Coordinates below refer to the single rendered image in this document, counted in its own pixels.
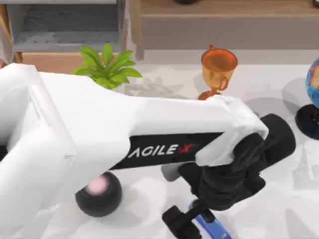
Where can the black ball with pink spot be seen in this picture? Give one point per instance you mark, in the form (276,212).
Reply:
(99,199)

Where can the green potted plant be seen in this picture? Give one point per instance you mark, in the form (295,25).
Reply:
(109,66)

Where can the grey pierced drawer inside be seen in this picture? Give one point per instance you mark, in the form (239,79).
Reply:
(67,25)

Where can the blue stapler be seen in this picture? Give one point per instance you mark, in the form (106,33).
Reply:
(211,229)

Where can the pale wooden drawer front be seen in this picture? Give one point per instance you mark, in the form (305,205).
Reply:
(49,62)

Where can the orange trophy cup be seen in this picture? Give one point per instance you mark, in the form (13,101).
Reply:
(218,67)

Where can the wooden cupboard with shelf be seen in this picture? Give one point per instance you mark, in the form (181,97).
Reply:
(224,25)

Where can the globe on black base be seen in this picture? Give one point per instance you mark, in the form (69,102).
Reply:
(310,117)

